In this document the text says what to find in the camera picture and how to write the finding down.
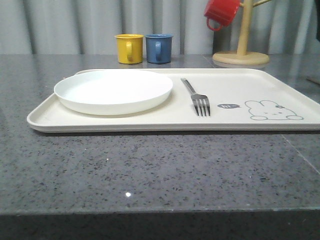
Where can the silver metal fork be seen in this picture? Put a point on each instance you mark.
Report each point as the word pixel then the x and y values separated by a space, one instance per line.
pixel 200 102

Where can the white round plate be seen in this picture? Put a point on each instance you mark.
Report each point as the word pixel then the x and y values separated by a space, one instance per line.
pixel 113 91

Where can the blue mug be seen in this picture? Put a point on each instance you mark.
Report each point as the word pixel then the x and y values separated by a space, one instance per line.
pixel 158 48

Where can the yellow mug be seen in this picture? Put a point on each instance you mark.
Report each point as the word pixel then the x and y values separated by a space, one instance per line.
pixel 129 48

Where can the beige rabbit serving tray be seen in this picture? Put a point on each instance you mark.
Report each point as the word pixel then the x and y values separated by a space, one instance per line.
pixel 240 99

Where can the wooden mug tree stand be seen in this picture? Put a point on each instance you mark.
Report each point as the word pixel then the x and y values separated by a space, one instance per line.
pixel 242 56

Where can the red mug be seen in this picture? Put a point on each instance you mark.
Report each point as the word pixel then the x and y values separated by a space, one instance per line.
pixel 221 11

